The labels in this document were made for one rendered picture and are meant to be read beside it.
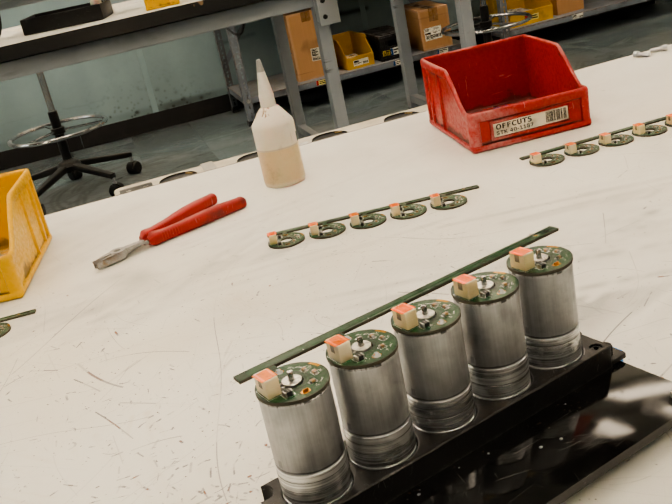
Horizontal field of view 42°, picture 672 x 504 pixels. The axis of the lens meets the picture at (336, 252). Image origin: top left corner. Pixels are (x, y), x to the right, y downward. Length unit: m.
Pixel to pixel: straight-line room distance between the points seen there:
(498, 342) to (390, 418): 0.05
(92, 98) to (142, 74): 0.28
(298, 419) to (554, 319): 0.11
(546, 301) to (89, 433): 0.22
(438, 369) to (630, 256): 0.20
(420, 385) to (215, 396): 0.14
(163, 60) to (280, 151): 4.09
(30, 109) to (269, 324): 4.33
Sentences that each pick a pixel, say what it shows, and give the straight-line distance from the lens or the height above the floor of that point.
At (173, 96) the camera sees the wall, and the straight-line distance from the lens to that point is 4.80.
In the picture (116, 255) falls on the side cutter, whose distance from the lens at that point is 0.63.
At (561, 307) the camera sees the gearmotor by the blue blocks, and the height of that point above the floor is 0.80.
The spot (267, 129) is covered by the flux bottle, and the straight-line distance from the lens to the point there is 0.69.
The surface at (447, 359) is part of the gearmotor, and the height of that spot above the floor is 0.80.
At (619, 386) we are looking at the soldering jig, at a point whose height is 0.76.
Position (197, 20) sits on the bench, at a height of 0.69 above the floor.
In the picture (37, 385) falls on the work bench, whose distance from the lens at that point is 0.49.
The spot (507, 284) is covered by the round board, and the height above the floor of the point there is 0.81.
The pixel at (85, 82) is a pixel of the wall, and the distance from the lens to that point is 4.76.
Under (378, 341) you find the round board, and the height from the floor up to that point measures 0.81.
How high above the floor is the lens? 0.95
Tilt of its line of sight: 22 degrees down
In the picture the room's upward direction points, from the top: 12 degrees counter-clockwise
